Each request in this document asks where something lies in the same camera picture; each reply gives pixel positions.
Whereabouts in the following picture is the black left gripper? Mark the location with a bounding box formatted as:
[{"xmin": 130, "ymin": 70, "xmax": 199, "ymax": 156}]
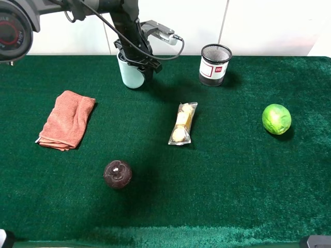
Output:
[{"xmin": 114, "ymin": 39, "xmax": 162, "ymax": 82}]

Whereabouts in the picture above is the pale blue cup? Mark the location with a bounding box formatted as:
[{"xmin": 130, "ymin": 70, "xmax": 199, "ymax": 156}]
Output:
[{"xmin": 117, "ymin": 52, "xmax": 145, "ymax": 89}]

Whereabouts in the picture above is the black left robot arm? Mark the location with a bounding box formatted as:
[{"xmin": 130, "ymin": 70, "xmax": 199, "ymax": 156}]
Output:
[{"xmin": 1, "ymin": 1, "xmax": 162, "ymax": 81}]

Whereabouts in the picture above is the clear chocolate candy packet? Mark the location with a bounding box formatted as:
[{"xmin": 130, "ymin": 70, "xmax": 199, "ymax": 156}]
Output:
[{"xmin": 168, "ymin": 102, "xmax": 198, "ymax": 146}]

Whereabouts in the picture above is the black mesh pen holder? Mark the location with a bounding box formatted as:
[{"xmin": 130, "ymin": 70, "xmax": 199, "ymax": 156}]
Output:
[{"xmin": 199, "ymin": 44, "xmax": 232, "ymax": 87}]

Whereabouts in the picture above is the orange folded towel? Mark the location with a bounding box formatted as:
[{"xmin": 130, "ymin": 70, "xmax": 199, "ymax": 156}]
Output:
[{"xmin": 35, "ymin": 90, "xmax": 96, "ymax": 151}]

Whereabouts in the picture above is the dark purple mangosteen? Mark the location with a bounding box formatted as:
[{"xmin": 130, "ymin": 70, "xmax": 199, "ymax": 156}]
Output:
[{"xmin": 103, "ymin": 160, "xmax": 132, "ymax": 189}]

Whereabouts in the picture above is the green felt table mat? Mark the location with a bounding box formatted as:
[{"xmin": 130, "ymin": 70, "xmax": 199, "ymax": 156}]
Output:
[{"xmin": 1, "ymin": 56, "xmax": 330, "ymax": 247}]

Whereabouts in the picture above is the green lime fruit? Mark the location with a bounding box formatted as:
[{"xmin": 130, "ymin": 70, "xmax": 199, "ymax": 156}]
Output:
[{"xmin": 262, "ymin": 104, "xmax": 292, "ymax": 135}]

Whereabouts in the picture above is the black camera cable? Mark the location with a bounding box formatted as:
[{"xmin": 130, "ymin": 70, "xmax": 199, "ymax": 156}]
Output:
[{"xmin": 77, "ymin": 0, "xmax": 185, "ymax": 60}]

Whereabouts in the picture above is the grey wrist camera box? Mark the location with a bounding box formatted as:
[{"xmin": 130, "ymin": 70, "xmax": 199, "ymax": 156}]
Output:
[{"xmin": 141, "ymin": 20, "xmax": 177, "ymax": 45}]

